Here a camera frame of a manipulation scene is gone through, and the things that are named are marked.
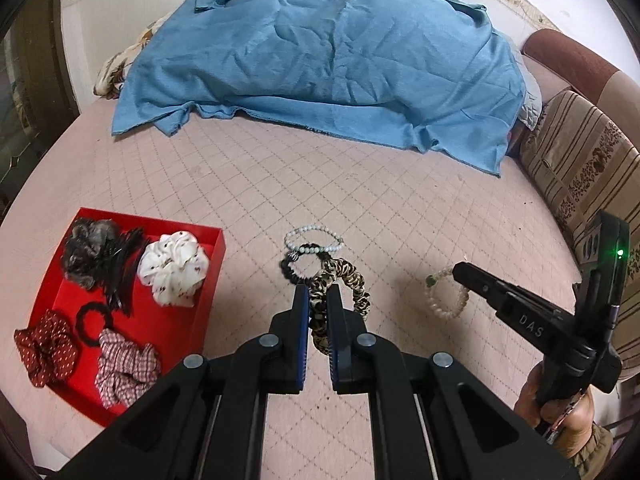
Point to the red polka dot scrunchie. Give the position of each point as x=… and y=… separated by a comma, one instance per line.
x=47, y=347

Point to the dark sheer scrunchie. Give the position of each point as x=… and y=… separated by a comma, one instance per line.
x=87, y=250

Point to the black scrunchie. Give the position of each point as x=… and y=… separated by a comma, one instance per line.
x=80, y=325

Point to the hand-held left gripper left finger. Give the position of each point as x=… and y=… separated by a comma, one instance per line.
x=300, y=330

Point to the brown sofa backrest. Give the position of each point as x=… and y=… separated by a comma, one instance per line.
x=575, y=60

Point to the leopard print scrunchie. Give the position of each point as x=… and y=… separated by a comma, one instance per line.
x=345, y=272

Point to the floral pillow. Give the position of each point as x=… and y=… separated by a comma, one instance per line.
x=117, y=67

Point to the person's right hand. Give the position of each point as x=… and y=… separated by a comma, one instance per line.
x=575, y=425

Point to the person's right forearm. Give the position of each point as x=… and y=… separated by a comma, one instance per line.
x=592, y=447

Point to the red white plaid scrunchie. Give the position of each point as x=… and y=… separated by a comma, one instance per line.
x=125, y=370

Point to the grey white pillow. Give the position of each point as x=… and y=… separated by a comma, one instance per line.
x=531, y=100

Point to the white floral scrunchie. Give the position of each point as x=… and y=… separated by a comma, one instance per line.
x=172, y=265

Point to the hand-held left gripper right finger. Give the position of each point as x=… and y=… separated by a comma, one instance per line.
x=336, y=340

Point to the wooden cabinet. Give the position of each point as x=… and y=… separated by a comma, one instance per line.
x=30, y=85

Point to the black hair clip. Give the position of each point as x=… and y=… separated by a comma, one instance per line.
x=122, y=270

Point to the blue cloth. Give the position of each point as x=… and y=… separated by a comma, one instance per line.
x=325, y=60

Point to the red storage box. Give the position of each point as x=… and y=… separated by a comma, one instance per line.
x=160, y=330

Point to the striped patterned sofa cushion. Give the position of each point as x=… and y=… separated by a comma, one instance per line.
x=585, y=160

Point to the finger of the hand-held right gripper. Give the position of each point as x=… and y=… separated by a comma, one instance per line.
x=505, y=300

